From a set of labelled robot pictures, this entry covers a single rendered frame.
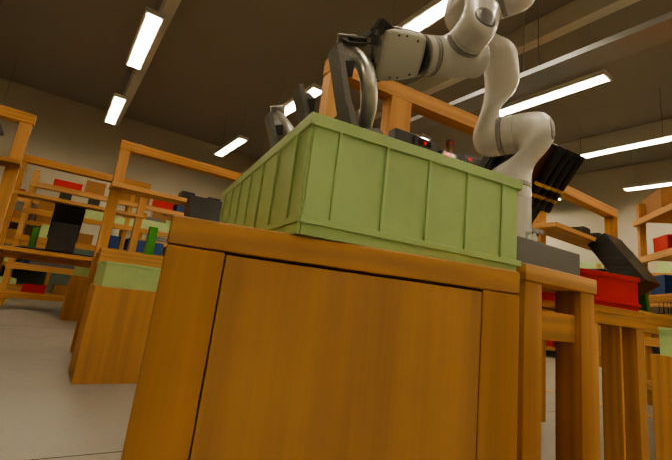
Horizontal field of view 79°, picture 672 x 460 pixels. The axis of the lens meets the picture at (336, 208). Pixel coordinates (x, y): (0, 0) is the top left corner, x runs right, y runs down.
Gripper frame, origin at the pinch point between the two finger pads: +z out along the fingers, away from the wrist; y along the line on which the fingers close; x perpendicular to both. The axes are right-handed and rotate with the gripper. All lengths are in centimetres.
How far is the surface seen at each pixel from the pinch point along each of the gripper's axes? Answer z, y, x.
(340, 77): 5.9, -2.0, 9.2
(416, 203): 1.3, -12.8, 33.4
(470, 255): -7.4, -19.7, 39.6
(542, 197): -125, -69, -31
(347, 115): 6.0, -6.8, 14.6
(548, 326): -47, -52, 38
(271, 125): 10.3, -23.2, -16.7
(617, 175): -965, -366, -432
